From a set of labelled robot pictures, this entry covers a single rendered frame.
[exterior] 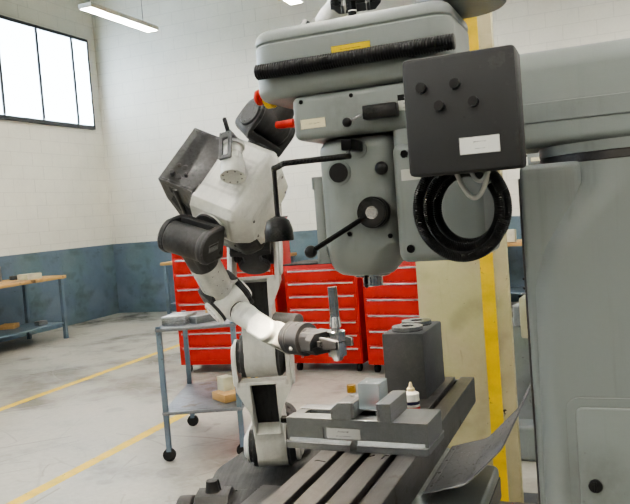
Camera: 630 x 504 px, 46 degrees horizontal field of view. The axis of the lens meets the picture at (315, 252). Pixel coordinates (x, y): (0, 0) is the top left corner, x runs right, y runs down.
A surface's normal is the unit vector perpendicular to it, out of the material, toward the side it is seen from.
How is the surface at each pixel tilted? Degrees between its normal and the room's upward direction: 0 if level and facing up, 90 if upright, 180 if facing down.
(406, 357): 90
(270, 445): 103
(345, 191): 90
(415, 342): 90
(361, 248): 108
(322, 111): 90
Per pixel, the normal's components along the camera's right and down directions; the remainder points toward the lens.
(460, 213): -0.36, 0.07
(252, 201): 0.57, -0.08
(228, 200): -0.08, -0.48
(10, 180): 0.93, -0.05
